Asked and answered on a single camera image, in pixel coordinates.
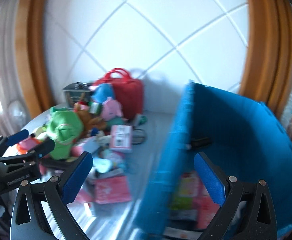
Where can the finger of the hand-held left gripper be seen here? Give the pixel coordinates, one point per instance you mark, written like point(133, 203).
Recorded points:
point(18, 136)
point(44, 146)

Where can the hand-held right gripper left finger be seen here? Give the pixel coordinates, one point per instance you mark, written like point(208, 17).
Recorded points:
point(77, 177)

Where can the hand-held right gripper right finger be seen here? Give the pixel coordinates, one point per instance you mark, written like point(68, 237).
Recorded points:
point(210, 180)

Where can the green yellow wet wipes pack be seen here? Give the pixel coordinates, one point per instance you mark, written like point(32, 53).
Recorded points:
point(183, 195)

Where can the pink floral tissue pack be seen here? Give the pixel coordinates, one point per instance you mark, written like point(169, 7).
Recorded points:
point(207, 212)

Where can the blue plastic crate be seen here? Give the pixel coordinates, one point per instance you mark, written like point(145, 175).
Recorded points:
point(235, 120)

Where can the orange and pink plush toy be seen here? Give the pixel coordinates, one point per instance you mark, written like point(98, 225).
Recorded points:
point(27, 143)

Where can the clear plastic bag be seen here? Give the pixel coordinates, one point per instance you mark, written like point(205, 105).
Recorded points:
point(17, 113)

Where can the green plush toy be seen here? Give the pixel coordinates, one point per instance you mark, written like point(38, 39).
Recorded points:
point(63, 130)

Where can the pink white packet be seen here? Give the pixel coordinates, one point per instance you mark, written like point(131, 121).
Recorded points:
point(79, 150)

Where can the brown plush toy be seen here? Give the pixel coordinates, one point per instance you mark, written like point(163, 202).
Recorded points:
point(91, 120)

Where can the dark tin box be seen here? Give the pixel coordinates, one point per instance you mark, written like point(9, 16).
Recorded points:
point(72, 95)

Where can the pink box with barcode label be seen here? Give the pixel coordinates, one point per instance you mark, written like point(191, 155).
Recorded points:
point(121, 137)

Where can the pink pig plush toy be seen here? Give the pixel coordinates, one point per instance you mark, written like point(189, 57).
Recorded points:
point(112, 108)

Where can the blue plush toy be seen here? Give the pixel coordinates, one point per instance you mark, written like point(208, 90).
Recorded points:
point(103, 93)

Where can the small teal object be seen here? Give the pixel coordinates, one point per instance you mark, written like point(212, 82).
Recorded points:
point(141, 120)

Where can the red carry case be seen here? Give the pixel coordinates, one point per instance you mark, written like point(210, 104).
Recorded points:
point(128, 95)

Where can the wooden headboard frame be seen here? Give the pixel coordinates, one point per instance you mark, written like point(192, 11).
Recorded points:
point(28, 55)

